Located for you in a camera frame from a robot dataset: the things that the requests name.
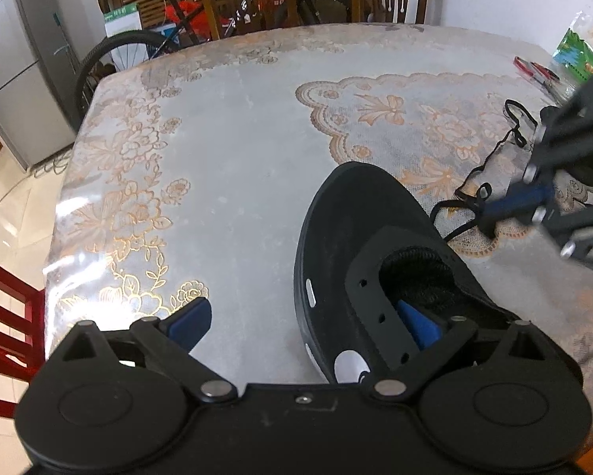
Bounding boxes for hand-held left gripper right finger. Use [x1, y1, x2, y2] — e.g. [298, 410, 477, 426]
[366, 300, 560, 403]

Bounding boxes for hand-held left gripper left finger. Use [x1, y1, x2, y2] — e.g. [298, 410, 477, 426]
[54, 297, 239, 403]

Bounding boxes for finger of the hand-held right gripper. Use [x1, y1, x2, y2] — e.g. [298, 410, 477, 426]
[487, 72, 593, 216]
[479, 198, 593, 273]

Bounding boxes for black shoelace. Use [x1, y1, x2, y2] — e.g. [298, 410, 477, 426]
[429, 99, 549, 239]

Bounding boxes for black shoe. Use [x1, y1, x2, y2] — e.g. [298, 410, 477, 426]
[294, 161, 584, 391]

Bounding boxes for green snack bag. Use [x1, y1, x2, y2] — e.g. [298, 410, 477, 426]
[551, 10, 593, 85]

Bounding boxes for floral plastic tablecloth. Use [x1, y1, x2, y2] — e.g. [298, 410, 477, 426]
[42, 22, 593, 397]

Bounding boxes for red wooden chair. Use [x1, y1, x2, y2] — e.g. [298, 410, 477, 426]
[0, 252, 47, 421]

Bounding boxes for black bicycle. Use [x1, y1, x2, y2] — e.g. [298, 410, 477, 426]
[74, 0, 371, 124]

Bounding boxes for white and green box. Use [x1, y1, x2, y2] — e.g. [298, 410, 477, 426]
[103, 4, 143, 38]

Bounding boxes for red plastic bag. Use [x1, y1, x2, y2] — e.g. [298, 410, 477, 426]
[165, 2, 238, 35]

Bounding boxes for brown wooden chair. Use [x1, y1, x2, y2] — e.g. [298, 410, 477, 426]
[188, 0, 366, 40]

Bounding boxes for silver refrigerator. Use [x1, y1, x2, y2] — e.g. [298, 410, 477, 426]
[0, 0, 77, 169]

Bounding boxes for red handled scissors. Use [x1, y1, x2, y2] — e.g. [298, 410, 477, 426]
[514, 57, 561, 82]

